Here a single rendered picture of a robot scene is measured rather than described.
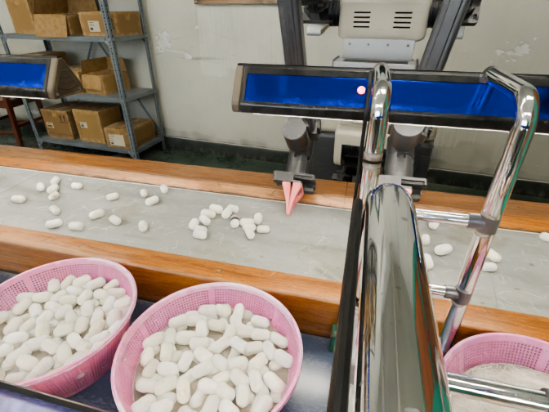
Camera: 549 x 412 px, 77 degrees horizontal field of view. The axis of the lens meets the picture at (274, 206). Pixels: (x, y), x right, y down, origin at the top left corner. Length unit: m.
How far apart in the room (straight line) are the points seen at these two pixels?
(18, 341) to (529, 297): 0.87
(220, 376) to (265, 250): 0.29
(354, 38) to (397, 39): 0.14
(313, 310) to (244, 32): 2.52
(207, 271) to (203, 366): 0.18
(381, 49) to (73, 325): 1.11
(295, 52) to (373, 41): 0.45
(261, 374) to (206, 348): 0.10
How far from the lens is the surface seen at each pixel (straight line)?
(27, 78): 0.84
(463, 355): 0.62
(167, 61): 3.30
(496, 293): 0.77
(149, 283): 0.73
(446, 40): 0.80
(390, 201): 0.16
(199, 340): 0.59
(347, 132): 1.32
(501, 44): 2.76
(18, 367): 0.69
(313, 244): 0.77
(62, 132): 3.76
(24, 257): 0.92
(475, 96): 0.59
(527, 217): 1.01
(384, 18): 1.28
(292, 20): 0.86
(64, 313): 0.72
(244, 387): 0.54
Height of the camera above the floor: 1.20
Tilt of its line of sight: 30 degrees down
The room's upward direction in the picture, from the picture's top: straight up
